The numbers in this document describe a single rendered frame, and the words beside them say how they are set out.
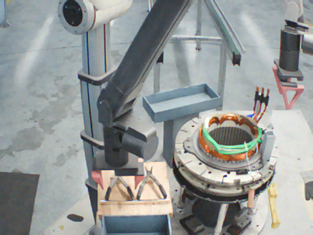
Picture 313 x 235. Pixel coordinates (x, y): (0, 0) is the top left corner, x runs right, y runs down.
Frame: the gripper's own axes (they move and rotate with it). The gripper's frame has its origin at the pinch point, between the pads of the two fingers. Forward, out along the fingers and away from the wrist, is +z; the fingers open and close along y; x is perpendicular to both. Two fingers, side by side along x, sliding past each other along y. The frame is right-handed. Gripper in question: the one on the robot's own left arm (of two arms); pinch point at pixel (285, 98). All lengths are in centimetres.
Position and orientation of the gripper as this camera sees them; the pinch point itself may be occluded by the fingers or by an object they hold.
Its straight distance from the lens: 102.2
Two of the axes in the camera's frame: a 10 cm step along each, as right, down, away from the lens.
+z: 0.2, 8.6, 5.1
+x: -10.0, -0.2, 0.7
